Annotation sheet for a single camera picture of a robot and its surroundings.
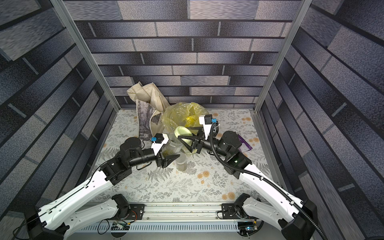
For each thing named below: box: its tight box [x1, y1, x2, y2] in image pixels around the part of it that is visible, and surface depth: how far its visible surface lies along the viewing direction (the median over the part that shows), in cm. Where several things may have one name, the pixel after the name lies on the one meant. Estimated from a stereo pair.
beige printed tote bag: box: [127, 81, 171, 140], surface depth 100 cm
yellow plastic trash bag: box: [162, 102, 210, 135], surface depth 87 cm
